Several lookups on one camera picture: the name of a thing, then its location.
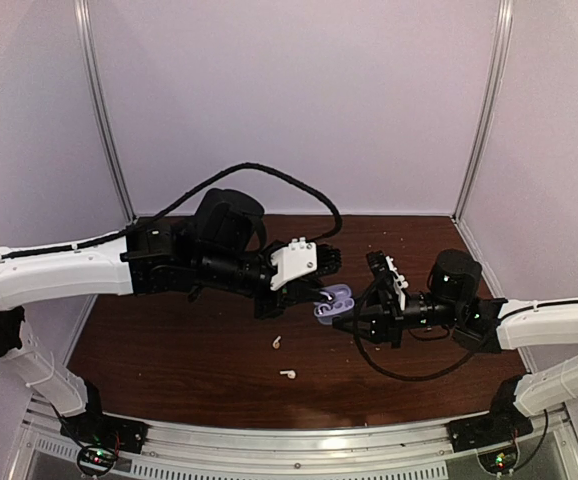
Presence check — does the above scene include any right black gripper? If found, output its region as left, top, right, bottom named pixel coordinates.
left=331, top=286, right=463, bottom=351

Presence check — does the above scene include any purple earbud charging case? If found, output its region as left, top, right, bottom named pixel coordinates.
left=313, top=284, right=354, bottom=326

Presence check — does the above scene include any white stem earbud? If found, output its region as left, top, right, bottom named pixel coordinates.
left=279, top=370, right=297, bottom=379

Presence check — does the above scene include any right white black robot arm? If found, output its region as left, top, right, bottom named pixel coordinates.
left=314, top=249, right=578, bottom=442

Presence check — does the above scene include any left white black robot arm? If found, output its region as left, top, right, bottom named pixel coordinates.
left=0, top=188, right=324, bottom=444

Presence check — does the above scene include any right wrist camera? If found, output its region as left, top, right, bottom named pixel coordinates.
left=366, top=251, right=409, bottom=318

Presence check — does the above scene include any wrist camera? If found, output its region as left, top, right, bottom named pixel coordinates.
left=269, top=237, right=342, bottom=291
left=366, top=251, right=409, bottom=318

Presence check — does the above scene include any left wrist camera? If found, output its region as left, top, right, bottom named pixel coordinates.
left=269, top=237, right=342, bottom=291

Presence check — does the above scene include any left black braided cable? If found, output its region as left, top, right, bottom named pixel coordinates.
left=0, top=161, right=344, bottom=261

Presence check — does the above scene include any black braided cable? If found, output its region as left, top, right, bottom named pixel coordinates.
left=0, top=161, right=344, bottom=261
left=352, top=289, right=480, bottom=383

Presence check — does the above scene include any right black braided cable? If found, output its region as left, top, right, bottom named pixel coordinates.
left=352, top=289, right=480, bottom=383

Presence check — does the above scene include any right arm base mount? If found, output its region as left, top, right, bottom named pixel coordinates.
left=447, top=413, right=533, bottom=477

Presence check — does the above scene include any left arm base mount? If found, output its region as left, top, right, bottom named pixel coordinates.
left=58, top=414, right=148, bottom=477

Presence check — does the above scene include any right aluminium frame post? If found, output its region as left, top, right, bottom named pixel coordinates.
left=452, top=0, right=514, bottom=224

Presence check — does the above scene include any aluminium frame post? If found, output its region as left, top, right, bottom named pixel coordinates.
left=74, top=0, right=136, bottom=223
left=452, top=0, right=514, bottom=224

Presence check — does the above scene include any left aluminium frame post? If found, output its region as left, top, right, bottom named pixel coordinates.
left=74, top=0, right=136, bottom=223

